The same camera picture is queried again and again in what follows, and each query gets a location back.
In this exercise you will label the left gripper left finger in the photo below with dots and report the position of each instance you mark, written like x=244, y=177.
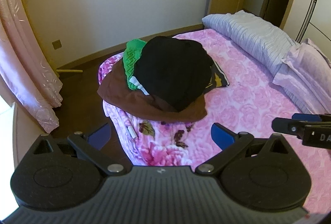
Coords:
x=88, y=146

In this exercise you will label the black sweater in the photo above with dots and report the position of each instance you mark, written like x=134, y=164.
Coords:
x=175, y=70

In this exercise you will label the pink curtain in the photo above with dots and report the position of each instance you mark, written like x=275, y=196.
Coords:
x=25, y=69

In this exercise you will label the navy patterned garment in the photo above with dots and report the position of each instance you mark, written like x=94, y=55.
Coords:
x=218, y=78

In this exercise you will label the brown garment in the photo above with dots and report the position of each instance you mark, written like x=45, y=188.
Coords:
x=113, y=89

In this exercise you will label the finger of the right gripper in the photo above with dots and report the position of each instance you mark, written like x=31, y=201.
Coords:
x=289, y=126
x=307, y=117

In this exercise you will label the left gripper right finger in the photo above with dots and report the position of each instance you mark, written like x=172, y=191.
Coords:
x=232, y=145

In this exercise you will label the pink folded quilt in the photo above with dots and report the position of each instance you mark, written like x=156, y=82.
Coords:
x=305, y=77

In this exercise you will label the pink floral bed blanket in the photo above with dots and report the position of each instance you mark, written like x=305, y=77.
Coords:
x=249, y=103

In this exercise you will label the white sliding wardrobe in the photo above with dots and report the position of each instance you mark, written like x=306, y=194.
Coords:
x=309, y=19

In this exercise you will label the lavender folded quilt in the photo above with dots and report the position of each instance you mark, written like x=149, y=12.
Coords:
x=259, y=38

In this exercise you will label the green knit garment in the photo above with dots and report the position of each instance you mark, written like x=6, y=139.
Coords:
x=131, y=55

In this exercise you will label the wall socket plate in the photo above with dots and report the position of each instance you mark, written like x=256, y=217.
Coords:
x=57, y=44

